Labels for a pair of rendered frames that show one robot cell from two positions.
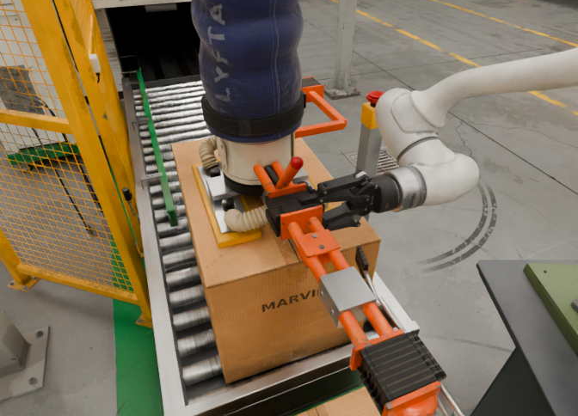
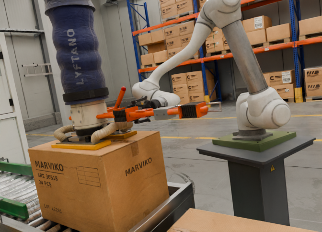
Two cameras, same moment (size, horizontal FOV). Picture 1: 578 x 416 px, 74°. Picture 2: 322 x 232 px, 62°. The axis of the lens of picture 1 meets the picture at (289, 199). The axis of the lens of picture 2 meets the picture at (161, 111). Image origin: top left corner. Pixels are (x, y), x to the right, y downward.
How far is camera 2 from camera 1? 0.83 m
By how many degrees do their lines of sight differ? 43
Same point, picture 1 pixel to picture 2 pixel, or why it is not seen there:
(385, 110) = (137, 88)
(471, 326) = not seen: hidden behind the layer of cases
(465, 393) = not seen: outside the picture
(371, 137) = not seen: hidden behind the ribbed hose
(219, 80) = (77, 76)
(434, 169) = (165, 95)
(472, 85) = (163, 68)
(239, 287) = (114, 156)
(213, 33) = (74, 58)
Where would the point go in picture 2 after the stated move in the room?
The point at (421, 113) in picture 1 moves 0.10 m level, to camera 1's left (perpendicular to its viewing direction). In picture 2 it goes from (151, 82) to (135, 85)
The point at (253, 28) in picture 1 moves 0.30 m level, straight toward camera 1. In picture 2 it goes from (89, 54) to (121, 42)
